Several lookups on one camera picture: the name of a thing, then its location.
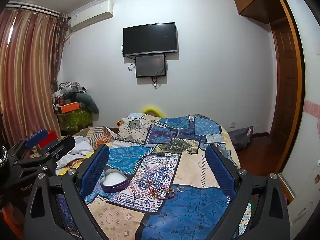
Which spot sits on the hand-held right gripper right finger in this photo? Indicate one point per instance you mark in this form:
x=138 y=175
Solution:
x=220 y=172

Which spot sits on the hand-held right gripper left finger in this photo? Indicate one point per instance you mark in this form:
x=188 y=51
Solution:
x=96 y=171

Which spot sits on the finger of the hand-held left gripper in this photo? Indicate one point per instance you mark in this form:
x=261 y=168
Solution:
x=63 y=143
x=37 y=136

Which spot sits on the purple heart-shaped tin box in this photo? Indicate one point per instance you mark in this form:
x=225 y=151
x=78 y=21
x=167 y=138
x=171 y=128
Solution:
x=113 y=182

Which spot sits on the person's left forearm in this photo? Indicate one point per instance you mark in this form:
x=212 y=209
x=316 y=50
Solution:
x=8 y=213

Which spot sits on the red box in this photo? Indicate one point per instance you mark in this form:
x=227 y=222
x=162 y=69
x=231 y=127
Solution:
x=48 y=138

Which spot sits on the white cloth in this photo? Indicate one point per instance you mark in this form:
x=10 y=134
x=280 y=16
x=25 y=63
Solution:
x=77 y=148

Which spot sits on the patchwork printed blanket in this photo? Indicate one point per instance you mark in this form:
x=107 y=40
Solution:
x=190 y=155

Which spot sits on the orange striped quilt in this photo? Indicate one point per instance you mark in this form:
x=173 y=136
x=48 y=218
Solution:
x=98 y=135

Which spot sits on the orange box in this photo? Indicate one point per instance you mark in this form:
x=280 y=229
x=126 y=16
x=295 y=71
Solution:
x=71 y=107

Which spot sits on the dark bag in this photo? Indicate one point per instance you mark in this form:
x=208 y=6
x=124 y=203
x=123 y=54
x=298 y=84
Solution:
x=240 y=137

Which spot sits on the grey-green pillow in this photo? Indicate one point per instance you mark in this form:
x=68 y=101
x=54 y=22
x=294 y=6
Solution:
x=88 y=102

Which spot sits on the pile of clothes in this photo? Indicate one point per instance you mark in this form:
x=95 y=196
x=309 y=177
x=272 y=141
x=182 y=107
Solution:
x=70 y=90

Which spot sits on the striped brown curtain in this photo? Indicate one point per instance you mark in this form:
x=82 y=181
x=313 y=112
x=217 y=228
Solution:
x=27 y=75

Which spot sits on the brown wooden door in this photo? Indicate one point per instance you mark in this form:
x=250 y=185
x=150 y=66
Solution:
x=286 y=85

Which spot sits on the white air conditioner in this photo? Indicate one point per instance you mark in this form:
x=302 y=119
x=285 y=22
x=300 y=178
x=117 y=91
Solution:
x=91 y=15

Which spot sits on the white sliding wardrobe door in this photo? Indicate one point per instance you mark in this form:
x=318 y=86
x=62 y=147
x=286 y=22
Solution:
x=308 y=55

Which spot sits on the white wall socket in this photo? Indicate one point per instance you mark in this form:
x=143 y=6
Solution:
x=233 y=125

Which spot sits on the small black wall monitor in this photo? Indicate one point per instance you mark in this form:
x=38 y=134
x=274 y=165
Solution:
x=150 y=65

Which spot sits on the white curtain rail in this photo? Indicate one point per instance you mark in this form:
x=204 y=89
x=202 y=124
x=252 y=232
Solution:
x=32 y=7

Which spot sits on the black wall television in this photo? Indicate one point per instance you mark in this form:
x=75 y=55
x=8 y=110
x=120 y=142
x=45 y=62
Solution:
x=150 y=38

